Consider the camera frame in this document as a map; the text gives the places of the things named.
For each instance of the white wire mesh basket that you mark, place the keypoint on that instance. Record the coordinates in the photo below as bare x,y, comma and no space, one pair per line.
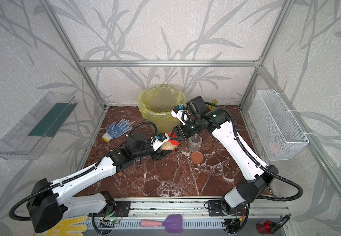
275,122

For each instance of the yellow dotted glove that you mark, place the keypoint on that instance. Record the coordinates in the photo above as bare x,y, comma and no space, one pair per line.
75,226

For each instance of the pink item in basket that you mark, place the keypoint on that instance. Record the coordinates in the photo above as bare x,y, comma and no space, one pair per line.
274,149

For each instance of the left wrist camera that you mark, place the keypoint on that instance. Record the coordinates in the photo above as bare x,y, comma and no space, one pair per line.
159,140

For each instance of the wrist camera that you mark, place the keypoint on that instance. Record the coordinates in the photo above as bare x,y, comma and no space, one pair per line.
159,140
181,113

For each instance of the red black handheld tool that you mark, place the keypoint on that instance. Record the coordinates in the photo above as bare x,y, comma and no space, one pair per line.
270,227

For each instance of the yellow plastic bin liner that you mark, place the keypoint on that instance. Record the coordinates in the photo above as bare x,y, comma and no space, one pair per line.
157,103

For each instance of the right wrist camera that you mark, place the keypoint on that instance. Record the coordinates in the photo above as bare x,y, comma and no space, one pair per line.
181,113

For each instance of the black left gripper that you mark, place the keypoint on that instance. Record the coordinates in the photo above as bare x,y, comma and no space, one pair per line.
156,157

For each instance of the purple pink-handled scoop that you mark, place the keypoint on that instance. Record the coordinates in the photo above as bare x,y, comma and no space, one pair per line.
172,224

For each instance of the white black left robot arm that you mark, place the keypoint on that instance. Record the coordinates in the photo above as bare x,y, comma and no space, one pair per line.
51,202

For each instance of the potted artificial flower plant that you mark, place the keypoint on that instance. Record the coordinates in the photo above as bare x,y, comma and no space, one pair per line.
213,104

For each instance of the blue dotted white work glove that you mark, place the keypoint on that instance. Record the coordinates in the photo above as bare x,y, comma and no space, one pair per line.
115,130

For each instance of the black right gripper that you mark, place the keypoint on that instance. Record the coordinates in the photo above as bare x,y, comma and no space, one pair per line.
179,131

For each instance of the brown-lidded oatmeal jar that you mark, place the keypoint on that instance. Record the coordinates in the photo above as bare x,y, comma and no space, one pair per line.
195,142

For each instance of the brown jar lid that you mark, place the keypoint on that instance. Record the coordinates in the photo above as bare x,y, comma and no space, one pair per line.
197,157

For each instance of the clear plastic wall shelf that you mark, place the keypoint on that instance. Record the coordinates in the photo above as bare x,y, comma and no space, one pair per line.
32,134

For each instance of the blue wooden-handled garden fork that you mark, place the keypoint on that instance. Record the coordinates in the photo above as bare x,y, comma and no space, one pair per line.
120,174

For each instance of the red jar lid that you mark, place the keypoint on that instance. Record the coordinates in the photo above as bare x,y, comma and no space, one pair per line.
173,139

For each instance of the red-lidded oatmeal jar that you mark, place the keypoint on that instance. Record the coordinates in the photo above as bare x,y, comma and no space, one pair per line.
168,146

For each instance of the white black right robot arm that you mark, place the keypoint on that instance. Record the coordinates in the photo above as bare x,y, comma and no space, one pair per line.
197,116

